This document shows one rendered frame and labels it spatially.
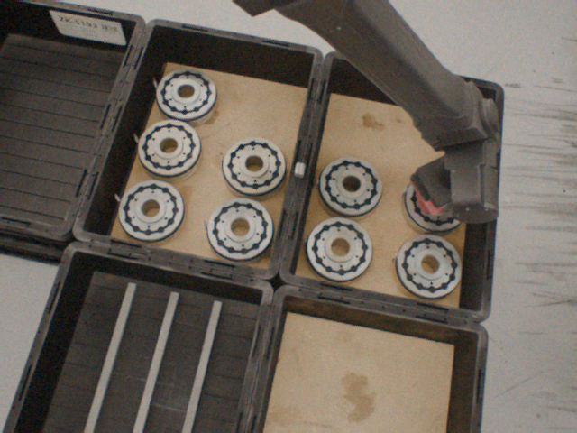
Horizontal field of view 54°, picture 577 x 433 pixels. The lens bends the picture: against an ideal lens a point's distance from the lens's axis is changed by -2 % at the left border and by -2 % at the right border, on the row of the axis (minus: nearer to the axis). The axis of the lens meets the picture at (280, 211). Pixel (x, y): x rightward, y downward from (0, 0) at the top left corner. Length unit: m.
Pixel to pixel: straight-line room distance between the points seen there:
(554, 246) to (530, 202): 0.10
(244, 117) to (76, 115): 0.29
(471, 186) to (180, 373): 0.49
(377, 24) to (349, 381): 0.55
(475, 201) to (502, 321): 0.42
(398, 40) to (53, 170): 0.67
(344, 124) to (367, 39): 0.53
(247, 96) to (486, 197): 0.48
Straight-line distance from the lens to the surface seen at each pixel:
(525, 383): 1.11
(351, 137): 1.01
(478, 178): 0.73
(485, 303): 0.85
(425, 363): 0.92
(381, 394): 0.90
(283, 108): 1.03
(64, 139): 1.05
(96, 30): 1.09
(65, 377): 0.93
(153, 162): 0.96
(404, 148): 1.02
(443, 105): 0.63
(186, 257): 0.82
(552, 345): 1.14
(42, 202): 1.01
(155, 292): 0.92
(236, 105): 1.03
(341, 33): 0.49
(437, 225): 0.94
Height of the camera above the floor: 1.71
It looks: 69 degrees down
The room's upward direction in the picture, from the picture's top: 5 degrees clockwise
